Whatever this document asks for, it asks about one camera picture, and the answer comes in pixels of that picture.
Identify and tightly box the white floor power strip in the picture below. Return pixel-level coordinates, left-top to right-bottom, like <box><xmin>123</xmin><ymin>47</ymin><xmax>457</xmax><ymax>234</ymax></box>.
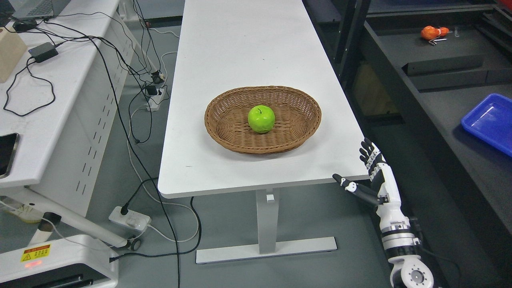
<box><xmin>108</xmin><ymin>206</ymin><xmax>152</xmax><ymax>232</ymax></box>

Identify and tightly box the white standing desk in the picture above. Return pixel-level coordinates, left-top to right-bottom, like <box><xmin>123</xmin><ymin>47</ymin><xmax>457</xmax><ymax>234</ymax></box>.
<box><xmin>158</xmin><ymin>0</ymin><xmax>368</xmax><ymax>264</ymax></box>

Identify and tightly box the orange toy on shelf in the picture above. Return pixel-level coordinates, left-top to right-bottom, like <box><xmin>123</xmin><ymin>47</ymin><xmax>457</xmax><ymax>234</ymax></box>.
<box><xmin>420</xmin><ymin>26</ymin><xmax>450</xmax><ymax>41</ymax></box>

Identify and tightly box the blue plastic tray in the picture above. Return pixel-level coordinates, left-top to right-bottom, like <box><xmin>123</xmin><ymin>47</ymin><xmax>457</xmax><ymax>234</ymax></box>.
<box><xmin>460</xmin><ymin>93</ymin><xmax>512</xmax><ymax>157</ymax></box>

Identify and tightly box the black computer mouse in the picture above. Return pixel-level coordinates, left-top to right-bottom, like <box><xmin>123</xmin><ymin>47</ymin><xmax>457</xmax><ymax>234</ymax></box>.
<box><xmin>12</xmin><ymin>19</ymin><xmax>38</xmax><ymax>33</ymax></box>

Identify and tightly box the grey laptop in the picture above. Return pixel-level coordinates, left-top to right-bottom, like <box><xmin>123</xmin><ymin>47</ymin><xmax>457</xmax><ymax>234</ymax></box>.
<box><xmin>12</xmin><ymin>0</ymin><xmax>71</xmax><ymax>20</ymax></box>

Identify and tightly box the black tablet device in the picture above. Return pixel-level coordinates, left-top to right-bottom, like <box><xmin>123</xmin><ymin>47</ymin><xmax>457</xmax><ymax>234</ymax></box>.
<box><xmin>0</xmin><ymin>133</ymin><xmax>20</xmax><ymax>179</ymax></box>

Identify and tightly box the white far power strip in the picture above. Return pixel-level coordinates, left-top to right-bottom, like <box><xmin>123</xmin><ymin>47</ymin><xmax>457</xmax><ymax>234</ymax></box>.
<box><xmin>146</xmin><ymin>86</ymin><xmax>165</xmax><ymax>112</ymax></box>

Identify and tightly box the black power adapter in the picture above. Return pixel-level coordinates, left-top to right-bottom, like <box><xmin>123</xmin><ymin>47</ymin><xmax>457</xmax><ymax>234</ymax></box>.
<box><xmin>28</xmin><ymin>42</ymin><xmax>58</xmax><ymax>63</ymax></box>

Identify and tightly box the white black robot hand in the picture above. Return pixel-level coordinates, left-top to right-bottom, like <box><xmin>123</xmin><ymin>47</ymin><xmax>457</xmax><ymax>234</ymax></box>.
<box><xmin>332</xmin><ymin>138</ymin><xmax>411</xmax><ymax>233</ymax></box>

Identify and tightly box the wooden box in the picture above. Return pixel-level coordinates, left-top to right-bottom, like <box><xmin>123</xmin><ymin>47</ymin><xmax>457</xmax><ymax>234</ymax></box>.
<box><xmin>0</xmin><ymin>28</ymin><xmax>27</xmax><ymax>83</ymax></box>

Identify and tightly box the white side desk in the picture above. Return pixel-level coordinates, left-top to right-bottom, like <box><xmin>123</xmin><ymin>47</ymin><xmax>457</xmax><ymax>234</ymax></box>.
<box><xmin>1</xmin><ymin>0</ymin><xmax>137</xmax><ymax>248</ymax></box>

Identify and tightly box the green apple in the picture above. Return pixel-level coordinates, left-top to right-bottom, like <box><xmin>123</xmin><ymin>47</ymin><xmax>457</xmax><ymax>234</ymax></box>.
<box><xmin>247</xmin><ymin>105</ymin><xmax>276</xmax><ymax>134</ymax></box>

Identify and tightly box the brown wicker basket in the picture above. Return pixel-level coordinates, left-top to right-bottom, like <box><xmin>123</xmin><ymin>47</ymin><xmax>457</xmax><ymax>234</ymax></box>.
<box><xmin>204</xmin><ymin>86</ymin><xmax>322</xmax><ymax>154</ymax></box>

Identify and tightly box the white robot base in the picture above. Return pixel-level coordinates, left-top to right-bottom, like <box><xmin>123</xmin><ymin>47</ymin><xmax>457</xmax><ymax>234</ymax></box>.
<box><xmin>0</xmin><ymin>235</ymin><xmax>118</xmax><ymax>288</ymax></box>

